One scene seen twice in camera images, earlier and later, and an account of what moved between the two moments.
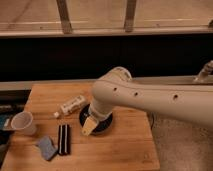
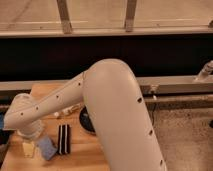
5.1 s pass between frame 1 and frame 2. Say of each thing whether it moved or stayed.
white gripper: moved
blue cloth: stayed
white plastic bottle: stayed
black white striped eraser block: stayed
